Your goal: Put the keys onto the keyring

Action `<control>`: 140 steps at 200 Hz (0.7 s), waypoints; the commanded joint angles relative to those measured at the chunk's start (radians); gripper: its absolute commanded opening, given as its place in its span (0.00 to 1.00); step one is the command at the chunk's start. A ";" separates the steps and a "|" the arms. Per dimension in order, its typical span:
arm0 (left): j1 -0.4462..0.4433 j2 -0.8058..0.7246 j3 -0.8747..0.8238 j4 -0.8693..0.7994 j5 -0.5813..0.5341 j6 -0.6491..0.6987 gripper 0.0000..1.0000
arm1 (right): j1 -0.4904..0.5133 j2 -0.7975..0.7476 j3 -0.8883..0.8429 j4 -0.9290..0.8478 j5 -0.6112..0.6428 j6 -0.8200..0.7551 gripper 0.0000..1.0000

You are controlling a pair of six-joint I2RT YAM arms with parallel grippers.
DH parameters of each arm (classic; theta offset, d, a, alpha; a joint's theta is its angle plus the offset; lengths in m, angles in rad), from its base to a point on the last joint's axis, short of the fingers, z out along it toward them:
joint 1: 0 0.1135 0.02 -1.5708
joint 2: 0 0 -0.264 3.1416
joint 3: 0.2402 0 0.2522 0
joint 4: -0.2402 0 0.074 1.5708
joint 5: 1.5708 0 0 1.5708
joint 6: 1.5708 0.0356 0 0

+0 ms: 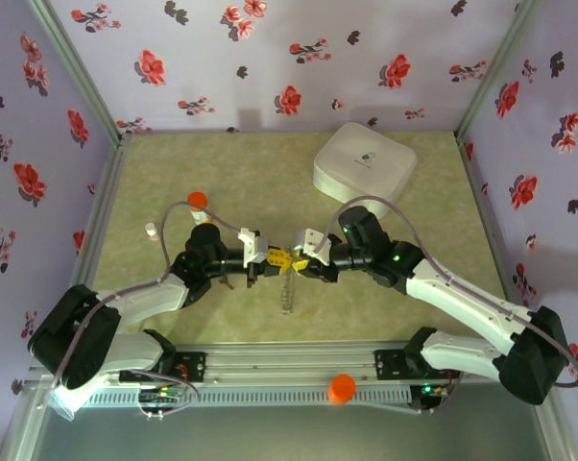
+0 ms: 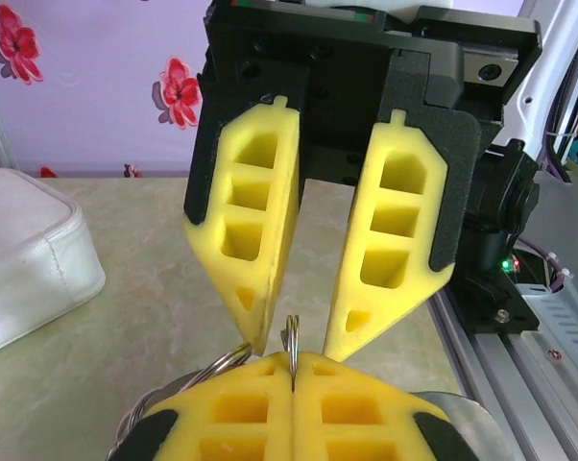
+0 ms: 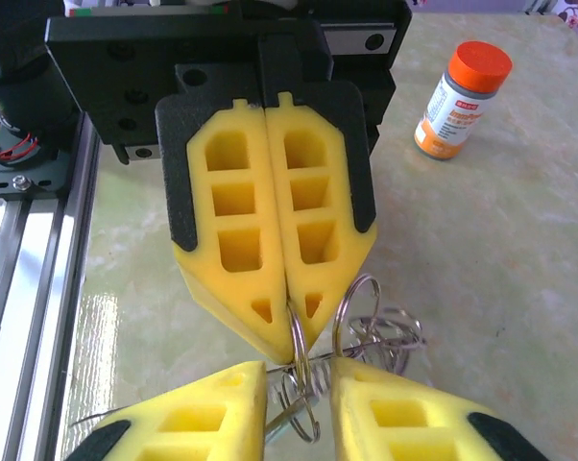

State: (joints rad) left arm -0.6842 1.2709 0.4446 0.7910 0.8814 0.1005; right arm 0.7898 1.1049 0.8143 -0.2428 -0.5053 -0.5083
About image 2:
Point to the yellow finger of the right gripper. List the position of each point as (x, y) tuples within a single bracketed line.
[(356, 298), (279, 240)]

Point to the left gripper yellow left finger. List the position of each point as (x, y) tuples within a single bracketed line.
[(241, 413)]

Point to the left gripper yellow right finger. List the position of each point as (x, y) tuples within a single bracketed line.
[(351, 413)]

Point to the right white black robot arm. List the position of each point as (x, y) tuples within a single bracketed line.
[(505, 211)]

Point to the white zip pouch case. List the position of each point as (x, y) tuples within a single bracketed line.
[(25, 249)]

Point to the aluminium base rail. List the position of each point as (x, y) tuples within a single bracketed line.
[(500, 384)]

